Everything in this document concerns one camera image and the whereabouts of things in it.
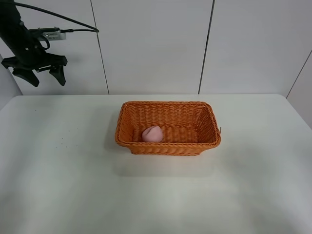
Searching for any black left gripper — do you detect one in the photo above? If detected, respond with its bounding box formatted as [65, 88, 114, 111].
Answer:
[1, 36, 67, 87]

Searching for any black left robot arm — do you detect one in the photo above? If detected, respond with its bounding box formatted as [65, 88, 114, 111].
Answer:
[0, 0, 67, 87]

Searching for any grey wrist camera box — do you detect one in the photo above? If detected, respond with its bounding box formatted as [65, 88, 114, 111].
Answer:
[29, 27, 66, 41]

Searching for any black camera cable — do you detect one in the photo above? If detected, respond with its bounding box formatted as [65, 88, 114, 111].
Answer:
[13, 1, 100, 33]

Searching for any orange wicker basket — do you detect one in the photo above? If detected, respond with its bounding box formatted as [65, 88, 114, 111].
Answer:
[115, 101, 221, 156]

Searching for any pink peach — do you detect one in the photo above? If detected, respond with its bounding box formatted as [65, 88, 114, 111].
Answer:
[142, 125, 163, 143]

